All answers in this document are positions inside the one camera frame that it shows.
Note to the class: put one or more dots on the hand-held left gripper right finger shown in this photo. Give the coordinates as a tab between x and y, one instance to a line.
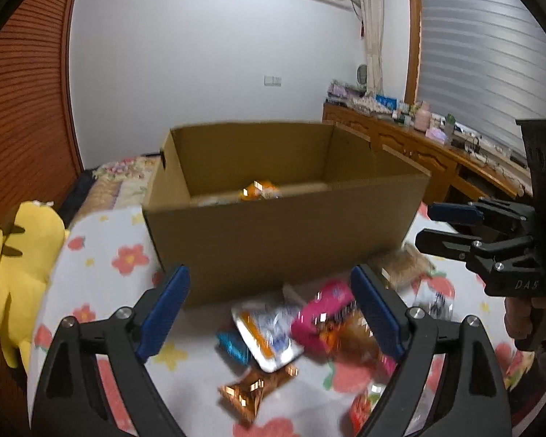
377	314

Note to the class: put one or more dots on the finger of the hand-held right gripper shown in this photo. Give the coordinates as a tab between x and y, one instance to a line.
450	213
441	242

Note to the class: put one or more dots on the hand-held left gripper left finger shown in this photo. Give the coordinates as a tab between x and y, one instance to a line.
164	314

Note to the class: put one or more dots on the clear sesame candy packet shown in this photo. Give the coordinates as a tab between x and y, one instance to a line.
405	264

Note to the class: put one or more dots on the pink snack packet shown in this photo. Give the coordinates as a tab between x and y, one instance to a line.
323	314

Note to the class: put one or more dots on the white and orange pouch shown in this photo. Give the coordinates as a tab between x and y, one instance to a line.
268	332

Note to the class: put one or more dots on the brown cardboard box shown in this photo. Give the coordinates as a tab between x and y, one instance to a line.
277	236

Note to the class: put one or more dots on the person's right hand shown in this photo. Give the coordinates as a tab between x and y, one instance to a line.
516	318

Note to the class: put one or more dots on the orange brown snack packet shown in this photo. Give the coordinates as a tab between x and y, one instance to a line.
350	346

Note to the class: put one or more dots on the clear printed snack packet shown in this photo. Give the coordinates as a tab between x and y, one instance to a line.
434	302

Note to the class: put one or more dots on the wooden desk cabinet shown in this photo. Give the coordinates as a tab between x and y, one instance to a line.
418	150

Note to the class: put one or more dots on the blue snack packet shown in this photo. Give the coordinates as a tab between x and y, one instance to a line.
232	346

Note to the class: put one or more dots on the pink tissue pack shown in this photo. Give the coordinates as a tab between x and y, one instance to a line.
436	134

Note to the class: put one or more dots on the strawberry printed blanket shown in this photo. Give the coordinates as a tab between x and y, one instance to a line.
100	259

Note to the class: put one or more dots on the green bottle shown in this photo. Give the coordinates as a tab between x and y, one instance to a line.
450	127

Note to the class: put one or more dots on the red snack packet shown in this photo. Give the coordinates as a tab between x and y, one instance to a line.
361	412

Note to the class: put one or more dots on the copper foil snack packet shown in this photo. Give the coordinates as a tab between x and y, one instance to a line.
250	391

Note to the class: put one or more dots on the blue box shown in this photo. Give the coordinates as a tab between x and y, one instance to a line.
386	101

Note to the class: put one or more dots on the floral bedsheet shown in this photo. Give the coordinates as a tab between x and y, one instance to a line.
118	182

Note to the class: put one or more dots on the grey window blind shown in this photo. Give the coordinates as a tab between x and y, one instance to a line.
482	54

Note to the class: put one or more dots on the dark blue blanket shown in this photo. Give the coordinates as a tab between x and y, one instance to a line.
79	195

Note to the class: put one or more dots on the yellow plush toy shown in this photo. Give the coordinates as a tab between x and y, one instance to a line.
18	259

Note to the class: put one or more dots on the purple floral packs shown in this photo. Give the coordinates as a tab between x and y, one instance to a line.
343	91

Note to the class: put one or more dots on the small round desk fan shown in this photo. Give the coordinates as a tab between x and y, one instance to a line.
362	75

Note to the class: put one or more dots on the cream curtain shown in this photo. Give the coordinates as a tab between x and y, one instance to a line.
372	32

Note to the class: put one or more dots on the wooden louvered wardrobe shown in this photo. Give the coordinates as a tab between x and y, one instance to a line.
27	100

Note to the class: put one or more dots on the white wall switch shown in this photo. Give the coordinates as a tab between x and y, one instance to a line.
273	80

